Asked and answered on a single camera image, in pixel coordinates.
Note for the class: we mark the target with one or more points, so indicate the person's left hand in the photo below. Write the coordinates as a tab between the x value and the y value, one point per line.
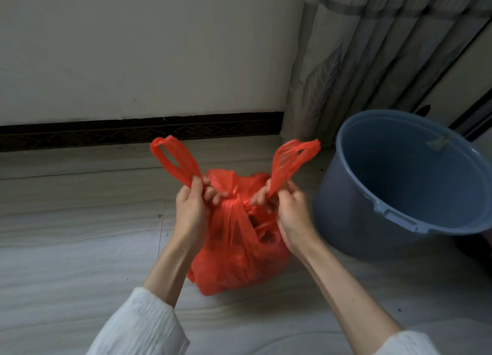
190	212

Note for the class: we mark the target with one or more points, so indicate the person's right hand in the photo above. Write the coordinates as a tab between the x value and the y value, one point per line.
294	218

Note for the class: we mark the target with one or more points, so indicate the person's left thumb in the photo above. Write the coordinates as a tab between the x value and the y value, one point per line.
196	191

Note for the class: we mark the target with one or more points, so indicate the person's right thumb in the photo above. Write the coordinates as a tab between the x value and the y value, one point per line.
286	199

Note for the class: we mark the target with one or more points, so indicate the red plastic bag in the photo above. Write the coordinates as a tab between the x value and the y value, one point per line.
238	228

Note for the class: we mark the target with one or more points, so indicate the person's left forearm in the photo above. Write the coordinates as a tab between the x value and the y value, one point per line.
153	293

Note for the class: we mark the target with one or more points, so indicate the person's right forearm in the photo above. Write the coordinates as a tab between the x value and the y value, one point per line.
361	304

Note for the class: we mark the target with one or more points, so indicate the dark patterned baseboard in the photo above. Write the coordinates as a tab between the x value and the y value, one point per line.
138	131

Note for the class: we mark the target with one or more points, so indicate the grey-blue plastic bucket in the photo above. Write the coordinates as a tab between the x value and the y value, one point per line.
403	181

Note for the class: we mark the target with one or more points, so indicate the strip of clear tape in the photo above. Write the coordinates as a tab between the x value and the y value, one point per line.
438	142

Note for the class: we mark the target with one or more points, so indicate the grey patterned curtain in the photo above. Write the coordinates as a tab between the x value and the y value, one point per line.
369	55

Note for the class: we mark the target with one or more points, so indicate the dark-framed glass door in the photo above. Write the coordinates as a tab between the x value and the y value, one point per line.
461	93

